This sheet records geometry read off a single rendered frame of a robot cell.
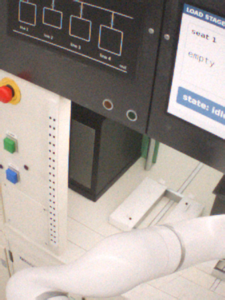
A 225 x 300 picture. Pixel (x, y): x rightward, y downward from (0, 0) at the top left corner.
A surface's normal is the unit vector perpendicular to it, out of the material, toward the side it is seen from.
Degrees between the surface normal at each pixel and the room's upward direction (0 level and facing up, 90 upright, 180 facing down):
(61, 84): 90
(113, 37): 90
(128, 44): 90
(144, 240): 24
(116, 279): 64
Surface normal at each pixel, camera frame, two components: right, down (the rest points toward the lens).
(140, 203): 0.08, -0.76
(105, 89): -0.55, 0.51
